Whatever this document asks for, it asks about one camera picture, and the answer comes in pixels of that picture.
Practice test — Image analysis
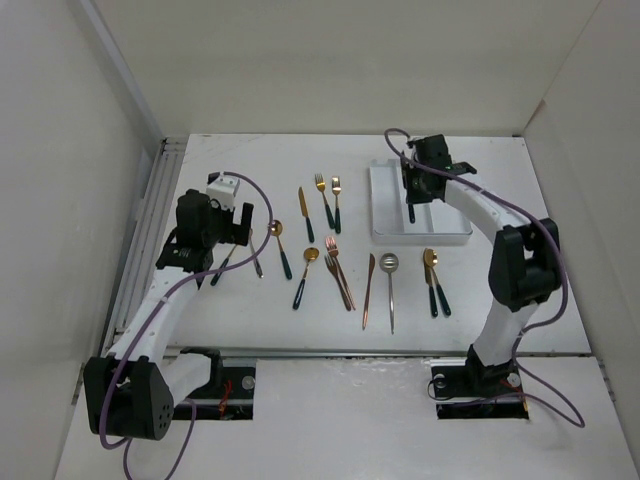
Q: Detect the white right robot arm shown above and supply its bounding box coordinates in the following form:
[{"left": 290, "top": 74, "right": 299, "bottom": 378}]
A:
[{"left": 402, "top": 135, "right": 562, "bottom": 399}]

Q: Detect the silver fork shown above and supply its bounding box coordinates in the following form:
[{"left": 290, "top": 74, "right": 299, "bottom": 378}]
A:
[{"left": 248, "top": 229, "right": 264, "bottom": 279}]

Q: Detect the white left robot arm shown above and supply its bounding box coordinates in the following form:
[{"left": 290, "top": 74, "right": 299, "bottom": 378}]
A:
[{"left": 83, "top": 188, "right": 254, "bottom": 440}]

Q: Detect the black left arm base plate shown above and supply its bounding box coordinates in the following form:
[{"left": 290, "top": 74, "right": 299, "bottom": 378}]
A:
[{"left": 152, "top": 348, "right": 256, "bottom": 429}]

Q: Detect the white three-compartment cutlery tray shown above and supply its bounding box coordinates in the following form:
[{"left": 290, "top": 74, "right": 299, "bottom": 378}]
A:
[{"left": 369, "top": 159, "right": 473, "bottom": 246}]

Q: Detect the gold spoon green handle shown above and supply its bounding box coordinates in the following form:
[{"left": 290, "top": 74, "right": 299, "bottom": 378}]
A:
[
  {"left": 424, "top": 248, "right": 451, "bottom": 317},
  {"left": 270, "top": 219, "right": 293, "bottom": 280},
  {"left": 292, "top": 247, "right": 319, "bottom": 310}
]

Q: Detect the gold fork green handle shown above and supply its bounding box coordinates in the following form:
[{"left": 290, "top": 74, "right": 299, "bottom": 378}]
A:
[
  {"left": 210, "top": 245, "right": 237, "bottom": 286},
  {"left": 314, "top": 173, "right": 335, "bottom": 229},
  {"left": 331, "top": 176, "right": 342, "bottom": 234}
]

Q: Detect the silver slotted spoon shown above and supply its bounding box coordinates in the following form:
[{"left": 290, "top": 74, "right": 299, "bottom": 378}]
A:
[{"left": 380, "top": 252, "right": 399, "bottom": 334}]

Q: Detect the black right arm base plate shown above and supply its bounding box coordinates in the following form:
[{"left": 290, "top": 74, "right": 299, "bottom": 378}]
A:
[{"left": 431, "top": 362, "right": 529, "bottom": 420}]

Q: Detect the rose gold knife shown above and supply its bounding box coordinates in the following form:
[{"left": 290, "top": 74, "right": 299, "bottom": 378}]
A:
[{"left": 361, "top": 253, "right": 376, "bottom": 331}]

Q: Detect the aluminium rail frame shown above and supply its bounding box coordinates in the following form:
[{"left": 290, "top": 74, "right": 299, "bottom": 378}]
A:
[{"left": 98, "top": 137, "right": 187, "bottom": 355}]

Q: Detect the rose gold fork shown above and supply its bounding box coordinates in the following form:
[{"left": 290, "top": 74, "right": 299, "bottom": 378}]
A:
[
  {"left": 325, "top": 236, "right": 356, "bottom": 310},
  {"left": 324, "top": 255, "right": 352, "bottom": 311}
]

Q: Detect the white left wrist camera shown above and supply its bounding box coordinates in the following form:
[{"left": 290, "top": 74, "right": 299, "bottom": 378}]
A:
[{"left": 206, "top": 173, "right": 240, "bottom": 211}]

